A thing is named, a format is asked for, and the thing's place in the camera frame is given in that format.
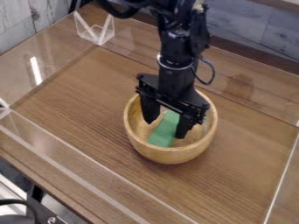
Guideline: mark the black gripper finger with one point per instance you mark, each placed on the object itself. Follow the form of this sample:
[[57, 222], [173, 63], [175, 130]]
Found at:
[[191, 116], [149, 106]]

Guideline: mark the black table leg bracket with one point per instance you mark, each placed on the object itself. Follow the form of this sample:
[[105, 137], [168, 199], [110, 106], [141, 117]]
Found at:
[[45, 216]]

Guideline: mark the green rectangular stick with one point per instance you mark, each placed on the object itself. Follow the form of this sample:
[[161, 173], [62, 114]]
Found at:
[[163, 134]]

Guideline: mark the clear acrylic enclosure wall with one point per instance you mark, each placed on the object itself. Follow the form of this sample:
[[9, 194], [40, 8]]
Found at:
[[66, 82]]

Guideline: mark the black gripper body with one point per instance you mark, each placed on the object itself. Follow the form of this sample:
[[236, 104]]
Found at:
[[172, 85]]

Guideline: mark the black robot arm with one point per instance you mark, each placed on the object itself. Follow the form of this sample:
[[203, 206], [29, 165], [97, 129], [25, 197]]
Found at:
[[184, 36]]

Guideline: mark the wooden bowl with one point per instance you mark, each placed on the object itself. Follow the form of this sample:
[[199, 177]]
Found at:
[[184, 149]]

